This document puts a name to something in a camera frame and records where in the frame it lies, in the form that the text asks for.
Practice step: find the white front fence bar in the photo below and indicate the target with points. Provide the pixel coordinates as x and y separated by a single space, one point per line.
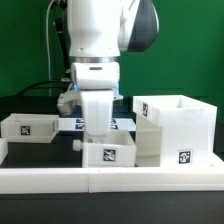
97 180

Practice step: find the white left fence bar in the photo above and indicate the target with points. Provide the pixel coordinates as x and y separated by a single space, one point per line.
3 149

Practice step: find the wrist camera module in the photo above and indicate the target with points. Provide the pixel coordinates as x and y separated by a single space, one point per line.
67 102

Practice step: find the white drawer cabinet box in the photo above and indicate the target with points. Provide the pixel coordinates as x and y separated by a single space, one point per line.
173 131

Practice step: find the white drawer tray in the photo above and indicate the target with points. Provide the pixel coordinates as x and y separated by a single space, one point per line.
117 150
30 128

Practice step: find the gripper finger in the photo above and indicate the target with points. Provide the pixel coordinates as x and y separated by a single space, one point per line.
96 139

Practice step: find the white fence bar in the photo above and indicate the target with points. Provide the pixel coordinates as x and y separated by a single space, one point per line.
3 149
97 180

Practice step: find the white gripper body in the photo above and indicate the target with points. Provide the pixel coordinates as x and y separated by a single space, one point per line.
96 82

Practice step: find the white front drawer tray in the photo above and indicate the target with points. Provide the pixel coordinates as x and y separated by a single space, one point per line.
117 150

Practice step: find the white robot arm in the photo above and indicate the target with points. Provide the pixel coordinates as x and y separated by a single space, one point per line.
99 31

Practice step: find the white marker tag sheet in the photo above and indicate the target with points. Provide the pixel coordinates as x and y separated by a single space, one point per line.
77 124

